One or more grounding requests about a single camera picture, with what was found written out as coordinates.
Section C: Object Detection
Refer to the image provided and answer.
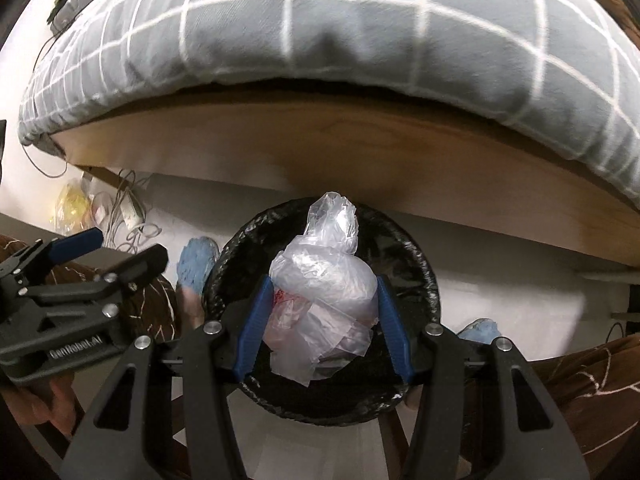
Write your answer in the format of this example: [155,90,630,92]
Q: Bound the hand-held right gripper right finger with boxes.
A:
[376,275,592,480]

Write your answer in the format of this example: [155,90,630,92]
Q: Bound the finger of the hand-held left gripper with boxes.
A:
[27,244,170,318]
[0,227,104,301]

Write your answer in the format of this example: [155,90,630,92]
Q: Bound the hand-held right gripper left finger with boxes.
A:
[59,276,276,480]

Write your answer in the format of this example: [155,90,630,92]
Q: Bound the black lined trash bin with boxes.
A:
[202,197,442,428]

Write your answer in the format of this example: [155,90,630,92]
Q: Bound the clear plastic bag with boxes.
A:
[262,191,379,387]

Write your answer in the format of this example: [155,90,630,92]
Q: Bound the person's left hand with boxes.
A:
[2,362,82,433]

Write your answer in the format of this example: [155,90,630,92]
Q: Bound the yellow plastic bag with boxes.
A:
[52,182,93,233]

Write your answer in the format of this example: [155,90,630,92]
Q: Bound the white power strip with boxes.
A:
[120,195,147,233]

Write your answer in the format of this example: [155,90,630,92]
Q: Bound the blue fuzzy slipper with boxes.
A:
[177,237,221,297]
[457,317,503,346]

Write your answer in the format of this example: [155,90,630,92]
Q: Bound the wooden chair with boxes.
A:
[377,410,416,480]

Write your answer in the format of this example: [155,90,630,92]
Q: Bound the person's right leg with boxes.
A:
[465,332,640,480]

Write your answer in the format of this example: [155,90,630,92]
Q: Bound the grey checked bed sheet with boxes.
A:
[17,0,640,206]

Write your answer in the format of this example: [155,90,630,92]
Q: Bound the white tangled cables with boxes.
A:
[95,170,163,256]

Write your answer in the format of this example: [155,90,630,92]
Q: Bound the black power cable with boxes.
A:
[20,25,71,181]

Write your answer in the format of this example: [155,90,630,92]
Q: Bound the wooden bed frame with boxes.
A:
[52,92,640,281]

